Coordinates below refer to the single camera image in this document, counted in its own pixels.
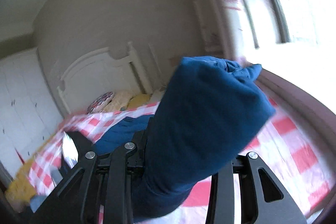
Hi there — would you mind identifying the blue puffer jacket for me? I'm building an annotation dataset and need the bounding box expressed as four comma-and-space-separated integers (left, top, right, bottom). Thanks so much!
96, 56, 275, 222

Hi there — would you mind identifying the white bedside table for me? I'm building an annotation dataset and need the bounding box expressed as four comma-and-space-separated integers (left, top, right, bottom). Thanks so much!
149, 88, 165, 103

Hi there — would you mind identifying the yellow pillow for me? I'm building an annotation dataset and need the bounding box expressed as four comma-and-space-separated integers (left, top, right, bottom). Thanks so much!
126, 94, 151, 110

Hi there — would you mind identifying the colourful patterned pillow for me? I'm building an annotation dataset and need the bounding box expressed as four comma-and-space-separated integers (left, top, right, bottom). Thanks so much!
87, 92, 114, 114

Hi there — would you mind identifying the white wooden headboard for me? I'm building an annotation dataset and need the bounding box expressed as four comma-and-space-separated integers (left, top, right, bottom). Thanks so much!
57, 42, 153, 114

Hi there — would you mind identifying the pink white checkered bedsheet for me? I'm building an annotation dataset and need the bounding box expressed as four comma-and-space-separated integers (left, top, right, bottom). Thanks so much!
27, 98, 335, 215

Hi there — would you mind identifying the white wardrobe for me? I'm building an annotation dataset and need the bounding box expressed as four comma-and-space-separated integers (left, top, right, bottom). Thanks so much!
0, 48, 63, 179

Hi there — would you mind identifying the yellow blanket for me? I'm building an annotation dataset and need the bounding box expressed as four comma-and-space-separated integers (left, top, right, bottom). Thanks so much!
5, 135, 53, 213

